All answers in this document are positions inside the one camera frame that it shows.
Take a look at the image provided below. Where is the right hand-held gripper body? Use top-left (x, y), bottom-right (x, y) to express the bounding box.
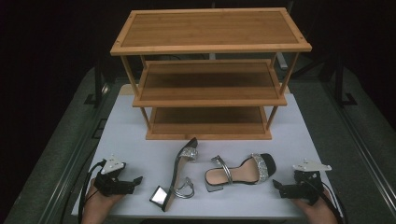
top-left (290, 159), bottom-right (332, 206)

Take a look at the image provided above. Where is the person's right hand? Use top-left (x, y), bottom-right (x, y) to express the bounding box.
top-left (290, 189), bottom-right (332, 218)

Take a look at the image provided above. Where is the silver strap block-heel sandal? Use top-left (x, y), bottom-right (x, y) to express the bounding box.
top-left (204, 152), bottom-right (277, 193)
top-left (148, 136), bottom-right (200, 213)

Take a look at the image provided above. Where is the black metal stand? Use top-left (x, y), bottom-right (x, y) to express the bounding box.
top-left (83, 57), bottom-right (109, 108)
top-left (332, 57), bottom-right (359, 108)

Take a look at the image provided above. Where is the person's left hand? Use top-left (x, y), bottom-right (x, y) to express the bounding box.
top-left (82, 178), bottom-right (125, 218)

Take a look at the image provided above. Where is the wooden three-tier shoe rack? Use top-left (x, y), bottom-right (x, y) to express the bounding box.
top-left (109, 7), bottom-right (313, 141)

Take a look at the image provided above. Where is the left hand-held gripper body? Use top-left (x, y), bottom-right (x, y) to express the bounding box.
top-left (93, 155), bottom-right (135, 198)

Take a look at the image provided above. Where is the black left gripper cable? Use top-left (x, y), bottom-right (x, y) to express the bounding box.
top-left (77, 159), bottom-right (107, 224)

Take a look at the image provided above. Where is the white stand foot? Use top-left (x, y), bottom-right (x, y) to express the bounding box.
top-left (276, 51), bottom-right (290, 70)

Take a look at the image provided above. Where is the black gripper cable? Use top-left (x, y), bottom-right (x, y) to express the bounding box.
top-left (77, 159), bottom-right (107, 224)
top-left (311, 178), bottom-right (349, 224)

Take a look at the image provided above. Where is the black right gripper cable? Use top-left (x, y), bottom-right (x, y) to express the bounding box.
top-left (311, 178), bottom-right (349, 224)

